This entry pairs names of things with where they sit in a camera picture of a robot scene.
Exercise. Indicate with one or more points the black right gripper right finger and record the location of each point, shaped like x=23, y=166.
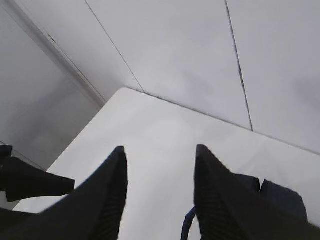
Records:
x=228, y=210

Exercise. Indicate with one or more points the dark navy lunch bag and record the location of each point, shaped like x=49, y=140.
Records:
x=282, y=197

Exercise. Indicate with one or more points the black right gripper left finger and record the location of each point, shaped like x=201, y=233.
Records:
x=92, y=212

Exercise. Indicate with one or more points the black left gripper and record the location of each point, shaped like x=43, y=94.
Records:
x=20, y=180

